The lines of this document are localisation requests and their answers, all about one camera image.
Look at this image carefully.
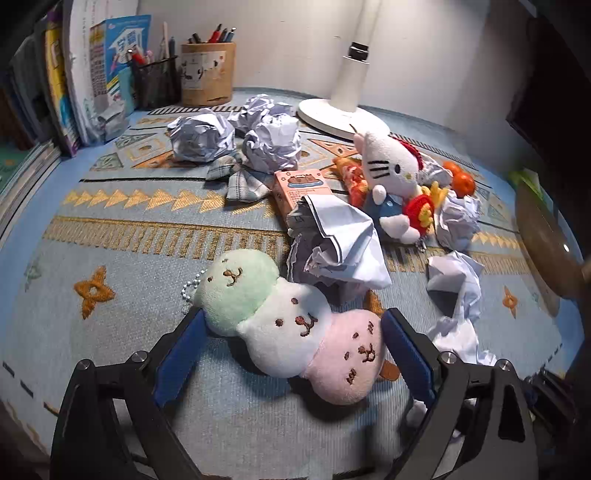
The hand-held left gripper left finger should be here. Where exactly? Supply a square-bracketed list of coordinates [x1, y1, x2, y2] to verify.
[50, 308, 208, 480]

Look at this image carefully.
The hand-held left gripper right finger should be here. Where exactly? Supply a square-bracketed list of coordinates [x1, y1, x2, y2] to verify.
[381, 307, 541, 480]

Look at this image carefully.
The three-ball pastel plush toy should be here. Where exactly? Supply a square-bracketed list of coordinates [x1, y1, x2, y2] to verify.
[181, 249, 393, 407]

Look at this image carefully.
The red french fries plush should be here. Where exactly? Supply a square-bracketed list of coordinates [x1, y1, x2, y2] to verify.
[402, 181, 451, 236]

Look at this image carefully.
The grey plaid fabric bow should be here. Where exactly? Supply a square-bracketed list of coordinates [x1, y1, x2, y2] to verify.
[206, 152, 273, 204]

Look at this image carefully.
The white cat plush toy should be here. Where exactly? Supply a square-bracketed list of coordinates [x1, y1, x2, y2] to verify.
[353, 130, 426, 244]

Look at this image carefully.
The crumpled white paper ball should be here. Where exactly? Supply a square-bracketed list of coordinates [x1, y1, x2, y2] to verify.
[427, 316, 497, 365]
[242, 114, 302, 174]
[436, 191, 482, 252]
[426, 251, 483, 319]
[167, 111, 237, 164]
[418, 154, 453, 188]
[229, 93, 294, 130]

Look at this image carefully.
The patterned blue table mat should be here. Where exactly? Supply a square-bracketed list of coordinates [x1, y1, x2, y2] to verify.
[0, 88, 583, 480]

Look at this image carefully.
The large crumpled lined paper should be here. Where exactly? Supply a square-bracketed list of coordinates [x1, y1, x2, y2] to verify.
[285, 194, 392, 291]

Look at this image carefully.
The round wooden board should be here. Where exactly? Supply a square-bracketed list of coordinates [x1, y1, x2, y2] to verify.
[515, 182, 585, 319]

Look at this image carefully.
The pizza slice toy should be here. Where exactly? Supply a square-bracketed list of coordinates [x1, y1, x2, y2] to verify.
[333, 156, 370, 208]

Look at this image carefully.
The orange cardboard box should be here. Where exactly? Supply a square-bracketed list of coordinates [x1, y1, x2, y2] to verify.
[273, 169, 335, 222]

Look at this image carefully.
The small crumpled grey wrapper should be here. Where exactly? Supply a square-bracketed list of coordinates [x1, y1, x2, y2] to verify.
[90, 104, 130, 141]

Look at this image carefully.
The green flat book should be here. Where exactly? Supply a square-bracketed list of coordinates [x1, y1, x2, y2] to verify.
[0, 141, 63, 199]

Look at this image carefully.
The white desk lamp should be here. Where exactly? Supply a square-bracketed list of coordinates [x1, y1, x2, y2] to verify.
[297, 0, 391, 139]

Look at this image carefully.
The black mesh pen holder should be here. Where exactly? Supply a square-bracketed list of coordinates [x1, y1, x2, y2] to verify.
[130, 55, 181, 110]

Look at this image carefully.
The bamboo pen holder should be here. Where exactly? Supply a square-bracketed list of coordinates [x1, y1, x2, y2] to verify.
[180, 41, 236, 107]

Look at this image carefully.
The dark cabinet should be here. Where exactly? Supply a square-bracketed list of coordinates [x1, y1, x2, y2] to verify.
[505, 18, 591, 153]

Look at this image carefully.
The row of books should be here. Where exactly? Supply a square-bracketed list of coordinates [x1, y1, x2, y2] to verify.
[0, 0, 139, 158]

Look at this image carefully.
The blue printed booklet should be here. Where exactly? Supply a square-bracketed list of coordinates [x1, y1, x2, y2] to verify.
[90, 15, 152, 116]

